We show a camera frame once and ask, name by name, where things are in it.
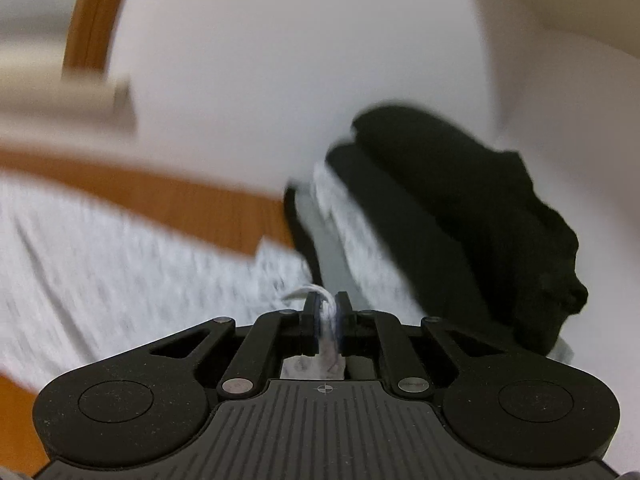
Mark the white patterned garment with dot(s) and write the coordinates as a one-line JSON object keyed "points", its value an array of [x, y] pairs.
{"points": [[125, 270]]}

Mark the black folded garment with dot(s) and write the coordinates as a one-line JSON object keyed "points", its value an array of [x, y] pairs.
{"points": [[450, 210]]}

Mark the wooden window frame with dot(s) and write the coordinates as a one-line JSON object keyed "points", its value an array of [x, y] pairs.
{"points": [[95, 20]]}

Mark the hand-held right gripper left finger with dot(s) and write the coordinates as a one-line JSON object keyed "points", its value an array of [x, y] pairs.
{"points": [[312, 322]]}

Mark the cream wall shelf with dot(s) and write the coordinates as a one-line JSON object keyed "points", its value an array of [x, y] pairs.
{"points": [[575, 35]]}

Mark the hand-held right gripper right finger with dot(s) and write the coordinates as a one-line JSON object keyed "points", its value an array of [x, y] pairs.
{"points": [[344, 322]]}

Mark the beige window sill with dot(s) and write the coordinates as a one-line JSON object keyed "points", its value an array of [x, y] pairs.
{"points": [[60, 100]]}

